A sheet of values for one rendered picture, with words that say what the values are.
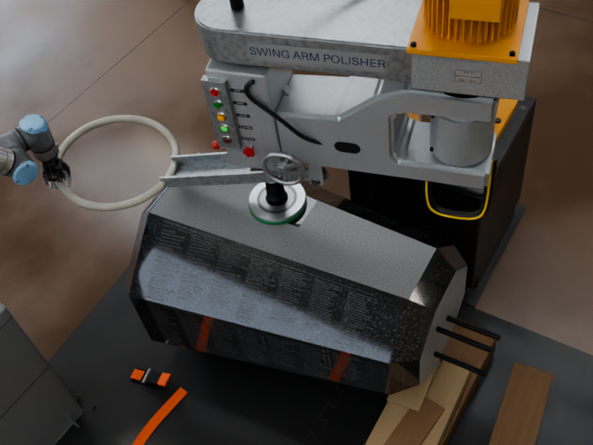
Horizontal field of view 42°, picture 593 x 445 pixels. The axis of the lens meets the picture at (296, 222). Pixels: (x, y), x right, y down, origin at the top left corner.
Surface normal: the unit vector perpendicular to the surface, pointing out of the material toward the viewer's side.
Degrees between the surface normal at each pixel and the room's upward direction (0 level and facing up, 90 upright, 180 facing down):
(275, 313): 45
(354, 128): 90
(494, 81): 90
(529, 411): 0
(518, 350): 0
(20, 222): 0
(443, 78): 90
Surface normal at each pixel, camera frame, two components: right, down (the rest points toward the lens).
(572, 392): -0.11, -0.62
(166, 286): -0.40, 0.07
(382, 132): -0.29, 0.77
